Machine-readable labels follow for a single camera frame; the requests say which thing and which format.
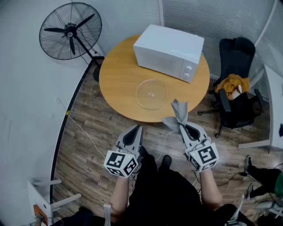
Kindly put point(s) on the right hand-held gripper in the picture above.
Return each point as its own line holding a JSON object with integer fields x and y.
{"x": 204, "y": 156}

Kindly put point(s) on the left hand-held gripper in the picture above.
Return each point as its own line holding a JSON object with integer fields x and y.
{"x": 120, "y": 162}

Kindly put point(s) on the grey cloth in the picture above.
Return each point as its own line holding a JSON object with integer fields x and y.
{"x": 180, "y": 114}

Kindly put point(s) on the glass microwave turntable plate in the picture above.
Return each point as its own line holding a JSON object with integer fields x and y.
{"x": 143, "y": 100}

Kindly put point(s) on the person's left forearm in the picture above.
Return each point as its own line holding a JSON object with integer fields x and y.
{"x": 119, "y": 194}

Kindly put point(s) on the person's right forearm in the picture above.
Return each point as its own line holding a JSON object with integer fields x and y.
{"x": 210, "y": 189}

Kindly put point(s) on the white microwave oven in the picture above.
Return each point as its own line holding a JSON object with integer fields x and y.
{"x": 159, "y": 57}

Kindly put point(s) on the person's black left shoe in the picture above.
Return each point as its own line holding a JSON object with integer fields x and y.
{"x": 143, "y": 152}

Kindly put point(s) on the person's black shoe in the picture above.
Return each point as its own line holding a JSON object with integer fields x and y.
{"x": 143, "y": 152}
{"x": 166, "y": 161}

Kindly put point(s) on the person's black right shoe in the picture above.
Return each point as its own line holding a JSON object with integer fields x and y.
{"x": 166, "y": 161}

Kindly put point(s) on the orange garment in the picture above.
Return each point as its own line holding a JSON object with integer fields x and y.
{"x": 231, "y": 82}

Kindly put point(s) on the person's black clothing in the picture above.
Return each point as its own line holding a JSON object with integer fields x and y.
{"x": 161, "y": 198}

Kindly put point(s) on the white desk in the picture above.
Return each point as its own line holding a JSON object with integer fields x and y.
{"x": 275, "y": 106}

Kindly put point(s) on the black office chair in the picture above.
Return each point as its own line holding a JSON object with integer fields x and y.
{"x": 236, "y": 55}

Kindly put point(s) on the brown wooden block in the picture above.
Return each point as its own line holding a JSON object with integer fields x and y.
{"x": 39, "y": 212}

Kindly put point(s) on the black standing fan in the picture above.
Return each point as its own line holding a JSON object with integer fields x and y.
{"x": 70, "y": 32}

